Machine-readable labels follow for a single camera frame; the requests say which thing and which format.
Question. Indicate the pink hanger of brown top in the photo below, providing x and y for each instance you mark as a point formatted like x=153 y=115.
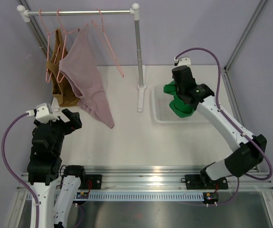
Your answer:
x=48 y=47

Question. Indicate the green tank top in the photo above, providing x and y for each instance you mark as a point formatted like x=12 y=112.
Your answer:
x=179 y=108

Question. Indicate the mauve tank top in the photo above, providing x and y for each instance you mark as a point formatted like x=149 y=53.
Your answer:
x=80 y=69

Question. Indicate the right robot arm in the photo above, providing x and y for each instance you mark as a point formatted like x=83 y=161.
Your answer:
x=247 y=149

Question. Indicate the white metal clothes rack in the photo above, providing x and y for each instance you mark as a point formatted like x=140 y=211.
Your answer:
x=135 y=12

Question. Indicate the brown tank top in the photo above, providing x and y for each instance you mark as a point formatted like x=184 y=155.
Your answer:
x=61 y=88

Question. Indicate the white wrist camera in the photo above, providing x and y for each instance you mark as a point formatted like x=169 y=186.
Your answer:
x=43 y=113
x=182 y=61

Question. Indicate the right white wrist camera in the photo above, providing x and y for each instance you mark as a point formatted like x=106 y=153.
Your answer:
x=182 y=61

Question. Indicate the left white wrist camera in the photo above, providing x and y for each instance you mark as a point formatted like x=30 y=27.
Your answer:
x=43 y=113

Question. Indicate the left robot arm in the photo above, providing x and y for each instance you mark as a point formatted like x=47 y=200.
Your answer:
x=43 y=172

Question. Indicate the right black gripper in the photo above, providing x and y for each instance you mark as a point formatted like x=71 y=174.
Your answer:
x=176 y=88

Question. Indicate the white slotted cable duct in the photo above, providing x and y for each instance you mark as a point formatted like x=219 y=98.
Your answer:
x=139 y=196

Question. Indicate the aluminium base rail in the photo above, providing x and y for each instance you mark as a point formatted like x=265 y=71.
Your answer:
x=163 y=178

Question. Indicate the pink hanger of mauve top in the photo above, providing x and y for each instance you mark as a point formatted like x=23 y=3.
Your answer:
x=59 y=80

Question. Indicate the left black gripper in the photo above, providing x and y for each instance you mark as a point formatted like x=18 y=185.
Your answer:
x=75 y=122

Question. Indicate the white plastic basket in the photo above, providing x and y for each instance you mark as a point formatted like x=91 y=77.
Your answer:
x=163 y=114

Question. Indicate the aluminium frame post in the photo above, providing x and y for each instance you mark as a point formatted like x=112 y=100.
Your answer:
x=33 y=26
x=246 y=32

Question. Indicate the aluminium frame post right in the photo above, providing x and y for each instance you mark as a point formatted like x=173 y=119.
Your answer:
x=246 y=32

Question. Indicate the aluminium frame post left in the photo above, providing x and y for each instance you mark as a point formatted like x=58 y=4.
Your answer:
x=33 y=26

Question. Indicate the pink hanger of green top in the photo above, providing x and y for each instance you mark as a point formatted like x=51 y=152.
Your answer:
x=106 y=43

